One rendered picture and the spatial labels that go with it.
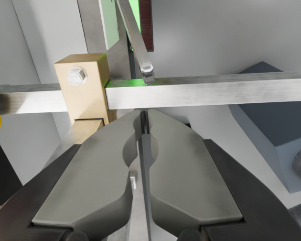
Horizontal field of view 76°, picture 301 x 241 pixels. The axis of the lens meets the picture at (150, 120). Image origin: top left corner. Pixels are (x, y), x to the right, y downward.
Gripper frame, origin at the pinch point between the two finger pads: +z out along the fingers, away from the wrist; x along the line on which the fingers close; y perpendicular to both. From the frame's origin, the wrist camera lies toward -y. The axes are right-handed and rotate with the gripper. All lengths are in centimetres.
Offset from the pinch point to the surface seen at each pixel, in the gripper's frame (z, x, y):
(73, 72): 9.4, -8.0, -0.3
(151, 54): 97, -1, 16
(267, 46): 97, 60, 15
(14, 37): 31.7, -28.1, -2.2
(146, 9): 26.8, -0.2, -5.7
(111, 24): 21.2, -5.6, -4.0
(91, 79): 10.4, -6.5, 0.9
